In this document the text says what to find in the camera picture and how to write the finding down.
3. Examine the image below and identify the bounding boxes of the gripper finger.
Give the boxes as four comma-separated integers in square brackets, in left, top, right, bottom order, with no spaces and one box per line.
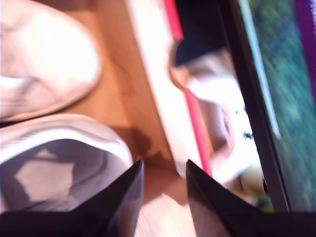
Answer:
[186,159,262,237]
[74,159,146,237]

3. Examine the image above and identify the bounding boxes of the white leather sneaker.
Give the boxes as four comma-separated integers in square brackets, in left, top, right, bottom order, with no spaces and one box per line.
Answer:
[0,0,134,216]
[187,73,263,185]

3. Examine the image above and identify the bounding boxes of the red Nike shoebox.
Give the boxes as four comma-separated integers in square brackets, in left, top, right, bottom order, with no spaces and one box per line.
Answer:
[128,0,265,188]

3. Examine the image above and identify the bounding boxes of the wide black computer monitor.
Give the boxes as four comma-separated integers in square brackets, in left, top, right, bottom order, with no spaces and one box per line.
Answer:
[174,0,316,213]

